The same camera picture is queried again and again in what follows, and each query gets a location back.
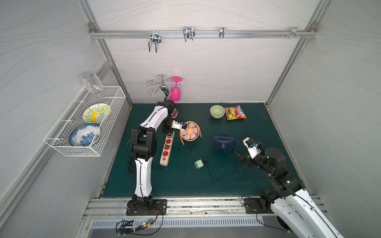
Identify white power strip red sockets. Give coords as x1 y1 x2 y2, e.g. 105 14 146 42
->
159 133 174 166

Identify green USB power adapter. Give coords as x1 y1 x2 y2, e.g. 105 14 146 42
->
193 160 204 170

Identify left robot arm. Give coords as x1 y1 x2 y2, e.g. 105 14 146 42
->
130 100 176 210

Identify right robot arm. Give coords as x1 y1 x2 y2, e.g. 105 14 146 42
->
236 137 343 238

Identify navy blue desk fan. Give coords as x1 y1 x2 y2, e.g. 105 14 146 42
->
212 134 235 151

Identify orange desk fan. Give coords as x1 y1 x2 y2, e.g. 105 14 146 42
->
180 121 202 145

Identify pink plastic goblet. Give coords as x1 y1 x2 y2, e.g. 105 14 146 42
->
170 76 183 102

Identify chrome cup holder stand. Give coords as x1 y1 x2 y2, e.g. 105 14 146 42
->
145 74 175 102

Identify colourful candy bag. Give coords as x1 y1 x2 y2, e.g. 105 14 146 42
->
225 105 247 121

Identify green ceramic bowl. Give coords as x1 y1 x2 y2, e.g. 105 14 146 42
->
209 105 226 119

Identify yellow green patterned plate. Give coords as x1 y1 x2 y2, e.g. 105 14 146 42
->
82 103 111 125

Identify blue white patterned plate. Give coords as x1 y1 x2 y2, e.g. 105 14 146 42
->
69 124 102 146

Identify clear drinking glass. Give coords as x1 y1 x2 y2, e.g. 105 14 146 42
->
82 72 103 93

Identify metal hook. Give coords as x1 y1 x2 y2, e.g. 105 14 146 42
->
183 26 195 42
280 27 306 39
148 33 162 53
219 27 225 39

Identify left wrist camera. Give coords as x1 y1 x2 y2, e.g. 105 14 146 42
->
171 121 188 131

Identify black orange fan cable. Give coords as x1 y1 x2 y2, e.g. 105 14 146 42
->
171 138 194 154

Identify black blue fan cable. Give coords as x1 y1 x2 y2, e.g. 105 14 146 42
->
203 148 263 191

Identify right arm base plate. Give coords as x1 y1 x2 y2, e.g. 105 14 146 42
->
243 198 270 214

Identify black power strip cord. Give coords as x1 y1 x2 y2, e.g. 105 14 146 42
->
127 156 163 175

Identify white slotted cable duct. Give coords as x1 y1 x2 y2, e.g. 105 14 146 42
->
91 216 264 229

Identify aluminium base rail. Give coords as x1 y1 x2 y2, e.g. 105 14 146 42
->
83 196 328 217

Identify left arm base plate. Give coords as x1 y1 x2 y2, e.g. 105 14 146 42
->
126 197 167 216

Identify white wire basket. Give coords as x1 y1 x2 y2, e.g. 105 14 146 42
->
43 86 126 157

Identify small circuit board wires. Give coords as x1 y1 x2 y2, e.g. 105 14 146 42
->
115 219 165 236

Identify aluminium top rail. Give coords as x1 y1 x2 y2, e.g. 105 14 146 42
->
89 28 318 40

